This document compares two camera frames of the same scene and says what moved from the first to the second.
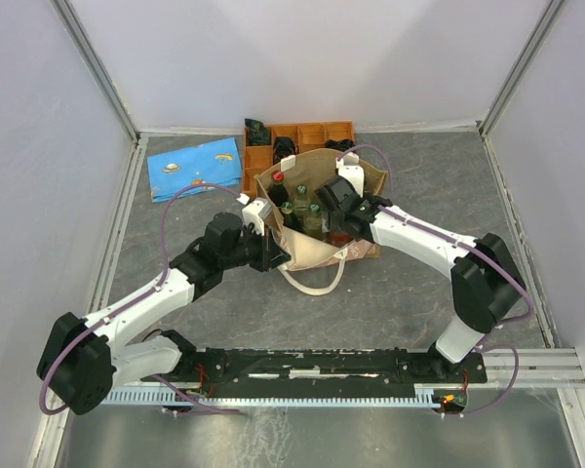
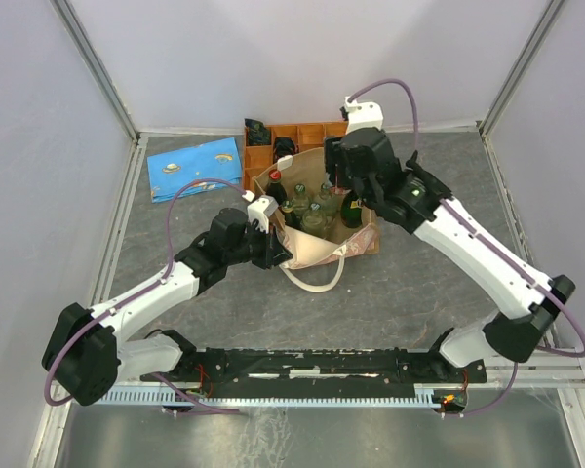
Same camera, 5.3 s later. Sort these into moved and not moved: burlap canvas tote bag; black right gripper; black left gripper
Moved: black right gripper
Not moved: black left gripper; burlap canvas tote bag
